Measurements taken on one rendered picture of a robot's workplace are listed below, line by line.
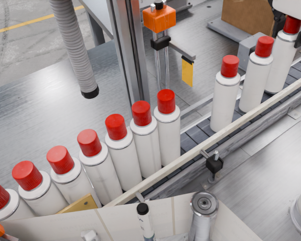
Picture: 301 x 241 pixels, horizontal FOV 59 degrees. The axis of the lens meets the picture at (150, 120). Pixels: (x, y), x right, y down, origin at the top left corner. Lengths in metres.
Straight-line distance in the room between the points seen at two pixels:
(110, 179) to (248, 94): 0.40
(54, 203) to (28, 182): 0.07
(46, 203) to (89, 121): 0.40
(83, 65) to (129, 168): 0.21
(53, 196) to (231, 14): 0.95
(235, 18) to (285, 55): 0.48
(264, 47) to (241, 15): 0.52
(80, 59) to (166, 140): 0.22
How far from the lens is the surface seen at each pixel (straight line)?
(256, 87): 0.69
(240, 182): 0.62
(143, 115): 0.45
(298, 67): 0.94
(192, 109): 0.63
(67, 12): 0.43
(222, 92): 0.59
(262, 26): 1.09
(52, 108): 0.91
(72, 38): 0.44
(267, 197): 0.61
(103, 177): 0.49
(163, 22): 0.49
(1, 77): 2.83
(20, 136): 0.87
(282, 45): 0.71
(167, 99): 0.47
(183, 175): 0.61
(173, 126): 0.51
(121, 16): 0.51
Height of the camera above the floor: 1.40
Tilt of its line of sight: 47 degrees down
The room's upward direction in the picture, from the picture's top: 7 degrees counter-clockwise
